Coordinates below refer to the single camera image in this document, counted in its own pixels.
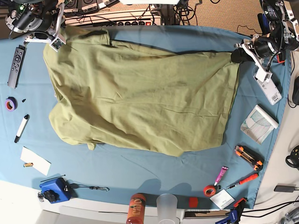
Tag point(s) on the white paper card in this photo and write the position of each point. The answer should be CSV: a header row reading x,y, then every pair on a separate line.
x,y
39,163

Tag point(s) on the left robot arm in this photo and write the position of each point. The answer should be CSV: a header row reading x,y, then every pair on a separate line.
x,y
280,33

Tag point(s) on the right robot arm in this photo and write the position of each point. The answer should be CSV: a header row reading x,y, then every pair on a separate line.
x,y
17,19

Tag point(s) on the blue black clamp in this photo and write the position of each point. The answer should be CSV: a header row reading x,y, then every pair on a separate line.
x,y
264,23

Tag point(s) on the orange black clamp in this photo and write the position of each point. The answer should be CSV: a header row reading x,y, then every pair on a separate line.
x,y
281,57

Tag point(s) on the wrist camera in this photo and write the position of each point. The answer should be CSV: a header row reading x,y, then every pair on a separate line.
x,y
263,75
56,44

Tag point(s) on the purple tape roll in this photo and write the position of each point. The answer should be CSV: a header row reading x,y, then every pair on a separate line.
x,y
11,104

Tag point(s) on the blue box with knob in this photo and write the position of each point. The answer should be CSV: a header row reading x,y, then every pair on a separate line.
x,y
55,190

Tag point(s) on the orange tape roll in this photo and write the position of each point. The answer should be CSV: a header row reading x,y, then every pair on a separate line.
x,y
210,190

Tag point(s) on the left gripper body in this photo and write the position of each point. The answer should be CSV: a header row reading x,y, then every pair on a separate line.
x,y
259,48

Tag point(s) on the blue bar clamp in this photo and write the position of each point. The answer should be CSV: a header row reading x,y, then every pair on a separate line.
x,y
234,215

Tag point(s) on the black power adapter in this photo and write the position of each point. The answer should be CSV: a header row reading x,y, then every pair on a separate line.
x,y
284,188

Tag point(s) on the white marker pen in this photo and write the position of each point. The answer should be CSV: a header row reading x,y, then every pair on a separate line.
x,y
21,128

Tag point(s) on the small gold battery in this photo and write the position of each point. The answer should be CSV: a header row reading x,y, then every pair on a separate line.
x,y
28,165

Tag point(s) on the black power strip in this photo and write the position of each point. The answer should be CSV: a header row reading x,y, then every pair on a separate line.
x,y
146,22

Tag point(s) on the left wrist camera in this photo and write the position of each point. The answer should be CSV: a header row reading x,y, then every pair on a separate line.
x,y
263,75

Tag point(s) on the frosted plastic cup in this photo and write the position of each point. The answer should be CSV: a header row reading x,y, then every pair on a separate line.
x,y
166,209

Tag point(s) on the blue table cloth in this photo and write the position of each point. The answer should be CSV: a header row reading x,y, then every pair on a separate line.
x,y
124,171

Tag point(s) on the olive green t-shirt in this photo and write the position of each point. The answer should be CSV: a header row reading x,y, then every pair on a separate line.
x,y
137,97

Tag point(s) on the pink glue tube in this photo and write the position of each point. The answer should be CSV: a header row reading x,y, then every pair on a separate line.
x,y
222,172

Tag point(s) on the black zip tie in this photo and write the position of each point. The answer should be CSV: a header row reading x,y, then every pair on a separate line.
x,y
52,178

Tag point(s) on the orange handled screwdriver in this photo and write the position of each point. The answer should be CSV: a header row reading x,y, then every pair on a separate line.
x,y
245,180

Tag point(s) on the orange drink can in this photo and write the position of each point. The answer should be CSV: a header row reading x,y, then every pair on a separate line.
x,y
136,209

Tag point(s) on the grey remote control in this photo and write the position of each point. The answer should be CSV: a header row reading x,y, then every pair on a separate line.
x,y
16,66

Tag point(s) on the orange black utility knife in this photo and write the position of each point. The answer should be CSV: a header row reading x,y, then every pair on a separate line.
x,y
253,159

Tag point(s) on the black computer mouse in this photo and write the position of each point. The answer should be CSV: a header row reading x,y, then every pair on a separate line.
x,y
295,94

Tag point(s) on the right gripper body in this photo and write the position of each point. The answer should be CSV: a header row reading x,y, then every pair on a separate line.
x,y
47,18

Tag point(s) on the white square card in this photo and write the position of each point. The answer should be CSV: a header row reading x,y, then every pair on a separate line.
x,y
222,199

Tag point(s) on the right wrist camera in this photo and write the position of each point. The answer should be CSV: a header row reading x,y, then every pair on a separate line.
x,y
56,44

